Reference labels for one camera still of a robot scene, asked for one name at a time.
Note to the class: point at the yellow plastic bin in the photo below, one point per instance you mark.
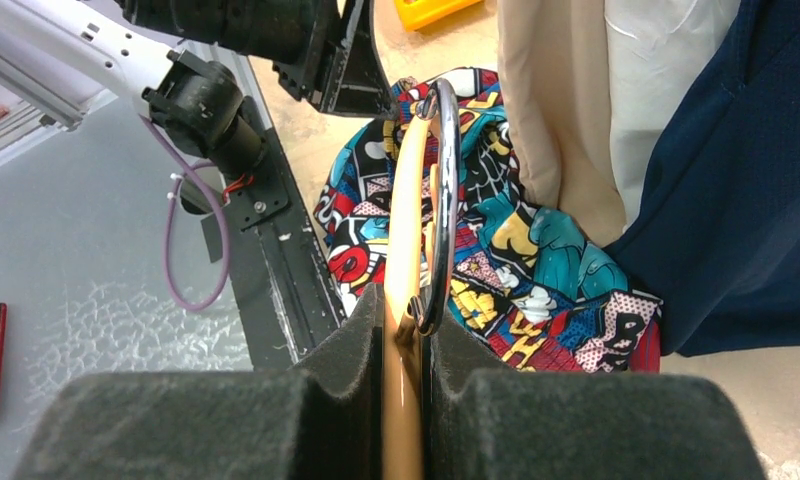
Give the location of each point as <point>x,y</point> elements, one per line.
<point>417,14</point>

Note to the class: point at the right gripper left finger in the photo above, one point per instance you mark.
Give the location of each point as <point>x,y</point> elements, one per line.
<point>318,419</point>

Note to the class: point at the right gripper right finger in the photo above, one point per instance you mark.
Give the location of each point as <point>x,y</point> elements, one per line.
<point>489,421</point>

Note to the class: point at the navy hanging shorts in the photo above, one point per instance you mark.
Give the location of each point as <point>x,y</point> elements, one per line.
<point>717,237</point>

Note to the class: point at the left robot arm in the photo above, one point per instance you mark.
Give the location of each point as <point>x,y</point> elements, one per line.
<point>196,102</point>

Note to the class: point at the white hanging shorts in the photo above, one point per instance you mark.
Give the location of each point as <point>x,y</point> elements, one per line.
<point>656,49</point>

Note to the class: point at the beige hanging shorts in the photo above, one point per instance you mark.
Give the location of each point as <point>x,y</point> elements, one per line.
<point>554,77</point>

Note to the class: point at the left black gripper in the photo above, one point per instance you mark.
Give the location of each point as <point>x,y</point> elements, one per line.
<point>340,72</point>

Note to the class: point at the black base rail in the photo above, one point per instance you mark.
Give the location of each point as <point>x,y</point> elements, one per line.
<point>282,287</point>

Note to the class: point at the colourful comic print shorts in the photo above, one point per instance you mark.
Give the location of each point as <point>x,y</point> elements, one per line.
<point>526,281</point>

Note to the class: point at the wooden hanger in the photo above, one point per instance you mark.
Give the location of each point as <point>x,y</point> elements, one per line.
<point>417,280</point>

